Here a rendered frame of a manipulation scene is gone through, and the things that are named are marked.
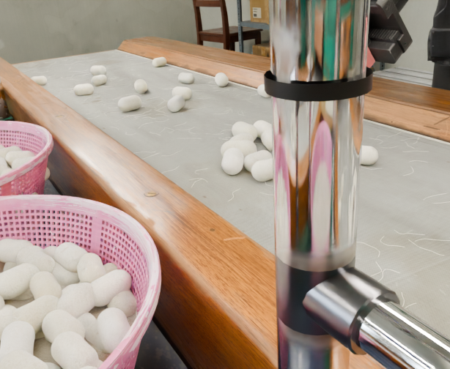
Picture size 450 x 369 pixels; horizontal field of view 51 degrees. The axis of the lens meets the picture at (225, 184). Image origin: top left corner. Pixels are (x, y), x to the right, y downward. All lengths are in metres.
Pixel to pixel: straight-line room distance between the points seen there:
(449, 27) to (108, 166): 0.66
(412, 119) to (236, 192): 0.26
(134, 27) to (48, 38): 0.86
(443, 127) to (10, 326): 0.47
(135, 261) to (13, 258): 0.11
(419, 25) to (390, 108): 2.50
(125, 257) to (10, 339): 0.09
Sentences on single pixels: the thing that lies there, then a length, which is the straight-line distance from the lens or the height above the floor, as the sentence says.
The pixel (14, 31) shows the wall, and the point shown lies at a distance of 4.92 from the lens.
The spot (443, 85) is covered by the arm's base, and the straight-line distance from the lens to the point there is 0.97.
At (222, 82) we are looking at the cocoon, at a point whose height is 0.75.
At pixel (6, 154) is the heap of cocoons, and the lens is 0.62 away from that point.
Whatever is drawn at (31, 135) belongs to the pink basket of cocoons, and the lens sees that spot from 0.63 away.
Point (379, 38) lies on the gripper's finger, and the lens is 0.50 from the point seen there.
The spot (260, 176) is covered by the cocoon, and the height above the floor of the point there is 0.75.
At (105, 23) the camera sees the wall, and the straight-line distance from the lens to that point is 5.08.
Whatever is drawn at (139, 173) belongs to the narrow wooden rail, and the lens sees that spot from 0.43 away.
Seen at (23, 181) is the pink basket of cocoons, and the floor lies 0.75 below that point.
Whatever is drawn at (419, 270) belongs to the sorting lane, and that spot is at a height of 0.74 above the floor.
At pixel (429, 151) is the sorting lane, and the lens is 0.54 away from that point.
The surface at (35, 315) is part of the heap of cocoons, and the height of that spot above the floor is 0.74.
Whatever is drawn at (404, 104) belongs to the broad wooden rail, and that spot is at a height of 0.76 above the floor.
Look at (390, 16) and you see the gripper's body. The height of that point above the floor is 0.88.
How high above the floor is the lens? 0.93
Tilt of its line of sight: 24 degrees down
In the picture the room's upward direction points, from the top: 4 degrees counter-clockwise
